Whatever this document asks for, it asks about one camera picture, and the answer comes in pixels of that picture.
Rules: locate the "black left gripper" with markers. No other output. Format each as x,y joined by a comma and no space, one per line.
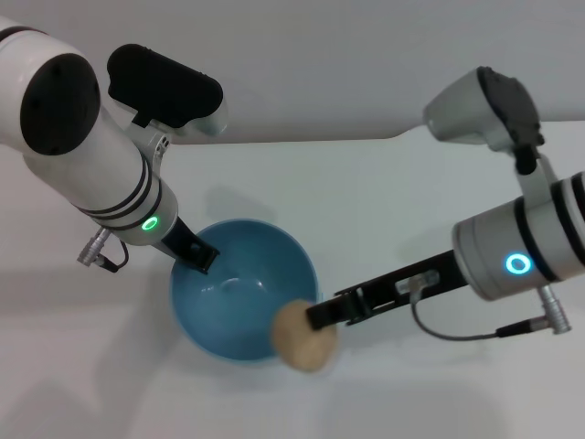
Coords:
178,240

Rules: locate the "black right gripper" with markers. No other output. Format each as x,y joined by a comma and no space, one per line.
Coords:
402,283

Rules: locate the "beige egg yolk pastry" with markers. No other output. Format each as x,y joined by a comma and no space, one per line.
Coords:
301,340

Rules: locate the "blue ceramic bowl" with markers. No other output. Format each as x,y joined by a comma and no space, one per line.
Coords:
237,320

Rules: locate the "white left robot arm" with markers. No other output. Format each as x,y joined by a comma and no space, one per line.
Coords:
91,151

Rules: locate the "black grey left wrist camera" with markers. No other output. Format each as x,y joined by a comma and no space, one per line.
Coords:
169,87

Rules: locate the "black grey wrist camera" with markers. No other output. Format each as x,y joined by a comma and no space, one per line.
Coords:
480,105
169,87

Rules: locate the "black grey right wrist camera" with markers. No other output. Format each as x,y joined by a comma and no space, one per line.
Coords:
480,105

